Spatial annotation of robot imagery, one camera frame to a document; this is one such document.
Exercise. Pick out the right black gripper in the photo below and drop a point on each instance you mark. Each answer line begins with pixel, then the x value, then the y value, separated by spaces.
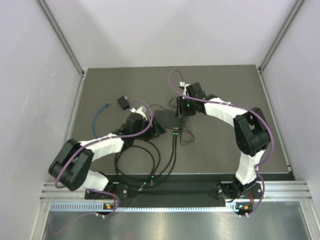
pixel 181 111

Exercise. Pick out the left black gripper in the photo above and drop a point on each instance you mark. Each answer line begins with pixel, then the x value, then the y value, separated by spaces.
pixel 156 130

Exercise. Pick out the black network switch box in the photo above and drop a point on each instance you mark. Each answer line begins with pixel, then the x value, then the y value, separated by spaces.
pixel 168 120

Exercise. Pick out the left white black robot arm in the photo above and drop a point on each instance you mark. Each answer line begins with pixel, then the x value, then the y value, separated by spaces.
pixel 71 166

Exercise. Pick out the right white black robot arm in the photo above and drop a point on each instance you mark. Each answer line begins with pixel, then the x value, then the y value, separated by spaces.
pixel 251 134

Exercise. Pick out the black power adapter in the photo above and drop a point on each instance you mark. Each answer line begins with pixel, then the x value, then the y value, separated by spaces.
pixel 123 102

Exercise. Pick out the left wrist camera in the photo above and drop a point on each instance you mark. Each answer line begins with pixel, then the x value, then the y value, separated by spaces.
pixel 136 120

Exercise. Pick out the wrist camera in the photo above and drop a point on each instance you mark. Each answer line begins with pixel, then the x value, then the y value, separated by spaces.
pixel 194 90
pixel 136 120

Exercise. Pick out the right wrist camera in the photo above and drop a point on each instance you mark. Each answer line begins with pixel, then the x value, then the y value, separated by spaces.
pixel 194 90

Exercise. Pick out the left aluminium frame post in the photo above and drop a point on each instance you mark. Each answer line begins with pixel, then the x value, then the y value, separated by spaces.
pixel 60 35

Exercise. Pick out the aluminium frame post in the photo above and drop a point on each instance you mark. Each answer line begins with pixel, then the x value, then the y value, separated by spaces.
pixel 60 35
pixel 294 11

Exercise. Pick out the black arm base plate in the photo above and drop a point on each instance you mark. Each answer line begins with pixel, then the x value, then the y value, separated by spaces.
pixel 215 186

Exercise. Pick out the grey slotted cable duct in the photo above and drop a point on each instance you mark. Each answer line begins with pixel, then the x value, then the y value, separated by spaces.
pixel 104 207

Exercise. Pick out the front aluminium frame rail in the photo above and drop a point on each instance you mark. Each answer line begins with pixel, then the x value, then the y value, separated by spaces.
pixel 283 191

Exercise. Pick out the right aluminium frame post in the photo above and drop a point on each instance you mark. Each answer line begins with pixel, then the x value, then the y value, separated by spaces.
pixel 294 11

